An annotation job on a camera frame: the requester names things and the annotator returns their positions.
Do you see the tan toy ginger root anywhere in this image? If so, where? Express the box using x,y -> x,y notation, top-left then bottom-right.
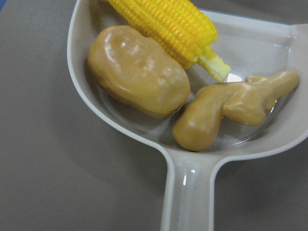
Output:
172,71 -> 299,152

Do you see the yellow toy corn cob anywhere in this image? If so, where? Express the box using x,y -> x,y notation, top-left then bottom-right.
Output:
109,0 -> 231,82

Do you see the beige plastic dustpan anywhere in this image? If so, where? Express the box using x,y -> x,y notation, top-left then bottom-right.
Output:
67,0 -> 308,231

